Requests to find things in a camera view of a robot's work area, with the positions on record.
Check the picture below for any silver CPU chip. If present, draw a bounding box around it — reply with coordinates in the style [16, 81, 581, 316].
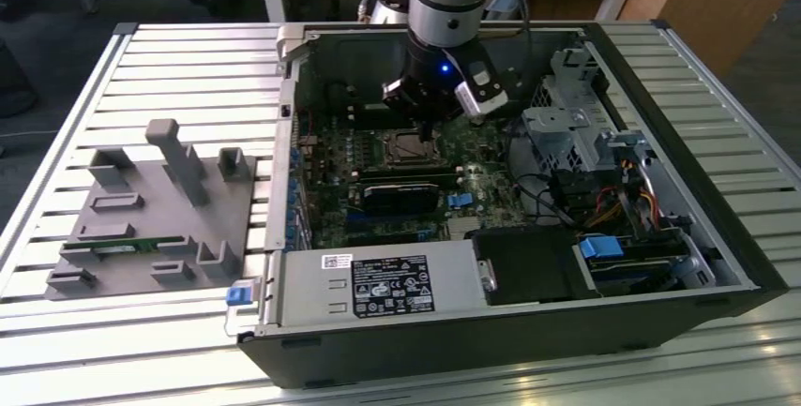
[391, 134, 432, 156]

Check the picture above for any metal socket cover frame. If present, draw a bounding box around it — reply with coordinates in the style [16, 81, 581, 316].
[382, 128, 447, 166]

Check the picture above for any CPU socket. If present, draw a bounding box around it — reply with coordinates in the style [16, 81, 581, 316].
[380, 127, 450, 167]

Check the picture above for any green motherboard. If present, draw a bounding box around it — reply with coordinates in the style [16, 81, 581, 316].
[290, 100, 539, 250]

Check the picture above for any black graphics card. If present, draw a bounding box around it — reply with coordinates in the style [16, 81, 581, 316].
[359, 181, 443, 215]

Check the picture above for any perforated metal drive cage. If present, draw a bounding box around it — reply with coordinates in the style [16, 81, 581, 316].
[522, 47, 646, 173]

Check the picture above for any silver finned heatsink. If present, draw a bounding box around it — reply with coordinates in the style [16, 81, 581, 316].
[447, 216, 483, 241]

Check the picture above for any black plastic shroud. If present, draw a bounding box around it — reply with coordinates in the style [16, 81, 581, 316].
[468, 227, 595, 307]

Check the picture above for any blue disk carrier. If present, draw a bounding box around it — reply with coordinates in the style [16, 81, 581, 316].
[578, 235, 626, 262]

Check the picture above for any silver power supply unit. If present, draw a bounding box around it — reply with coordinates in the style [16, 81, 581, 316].
[274, 240, 495, 327]

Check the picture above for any grey parts rack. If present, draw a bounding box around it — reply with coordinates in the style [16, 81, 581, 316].
[44, 117, 259, 302]

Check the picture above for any black PC case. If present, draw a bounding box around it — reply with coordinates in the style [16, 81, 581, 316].
[233, 19, 792, 391]

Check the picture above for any green RAM stick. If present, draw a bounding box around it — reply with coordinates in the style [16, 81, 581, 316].
[61, 235, 189, 255]

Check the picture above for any wooden cabinet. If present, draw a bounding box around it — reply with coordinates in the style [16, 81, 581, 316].
[615, 0, 801, 77]

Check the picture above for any black rounded floor object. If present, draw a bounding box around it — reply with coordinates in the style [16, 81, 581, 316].
[0, 38, 36, 119]

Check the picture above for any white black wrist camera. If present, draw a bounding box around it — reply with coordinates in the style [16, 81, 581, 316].
[452, 59, 511, 120]

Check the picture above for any black round cable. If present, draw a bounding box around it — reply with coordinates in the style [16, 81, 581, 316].
[510, 172, 583, 230]

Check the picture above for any yellow wire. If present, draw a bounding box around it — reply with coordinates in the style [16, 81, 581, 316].
[635, 191, 663, 220]

